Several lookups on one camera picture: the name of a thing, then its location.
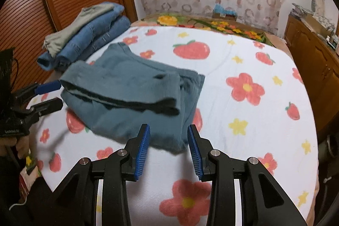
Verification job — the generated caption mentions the folded grey pants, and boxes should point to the folded grey pants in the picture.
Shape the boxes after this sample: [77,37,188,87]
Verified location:
[43,2,117,57]

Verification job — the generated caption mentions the folded blue jeans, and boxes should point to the folded blue jeans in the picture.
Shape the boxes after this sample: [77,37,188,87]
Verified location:
[37,4,132,71]

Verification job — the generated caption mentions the person's left forearm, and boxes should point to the person's left forearm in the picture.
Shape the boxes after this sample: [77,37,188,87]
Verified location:
[0,155,57,226]

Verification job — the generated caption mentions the green orange floral blanket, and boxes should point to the green orange floral blanket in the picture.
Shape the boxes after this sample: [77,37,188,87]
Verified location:
[131,13,276,47]

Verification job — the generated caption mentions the blue plastic bag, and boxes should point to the blue plastic bag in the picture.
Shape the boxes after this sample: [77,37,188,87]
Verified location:
[214,4,230,14]

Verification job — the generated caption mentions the wooden cabinet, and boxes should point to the wooden cabinet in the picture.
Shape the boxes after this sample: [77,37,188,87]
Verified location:
[285,14,339,134]

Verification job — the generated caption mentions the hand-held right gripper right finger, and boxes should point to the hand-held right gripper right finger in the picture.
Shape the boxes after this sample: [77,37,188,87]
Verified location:
[187,124,309,226]

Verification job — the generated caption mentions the white flower print bedsheet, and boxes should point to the white flower print bedsheet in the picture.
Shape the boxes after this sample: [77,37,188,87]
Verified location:
[25,26,319,226]

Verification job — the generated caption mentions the pile of patterned cloth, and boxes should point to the pile of patterned cloth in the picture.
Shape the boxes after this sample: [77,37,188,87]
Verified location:
[316,14,336,29]

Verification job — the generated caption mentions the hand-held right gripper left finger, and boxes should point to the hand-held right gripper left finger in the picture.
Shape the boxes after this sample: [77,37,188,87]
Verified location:
[49,123,151,226]

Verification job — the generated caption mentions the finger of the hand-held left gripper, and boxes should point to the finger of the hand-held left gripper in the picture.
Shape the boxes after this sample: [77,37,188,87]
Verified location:
[13,80,62,103]
[26,98,64,117]

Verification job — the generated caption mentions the teal shorts pants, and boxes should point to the teal shorts pants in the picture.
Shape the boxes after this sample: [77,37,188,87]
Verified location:
[60,42,206,155]

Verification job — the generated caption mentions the open shallow cardboard box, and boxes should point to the open shallow cardboard box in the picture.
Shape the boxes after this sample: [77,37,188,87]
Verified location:
[304,13,332,36]

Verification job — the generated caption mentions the person's left hand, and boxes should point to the person's left hand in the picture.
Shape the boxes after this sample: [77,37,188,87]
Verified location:
[0,134,30,161]

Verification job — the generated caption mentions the black cable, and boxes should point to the black cable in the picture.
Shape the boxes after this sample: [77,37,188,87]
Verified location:
[8,58,21,90]

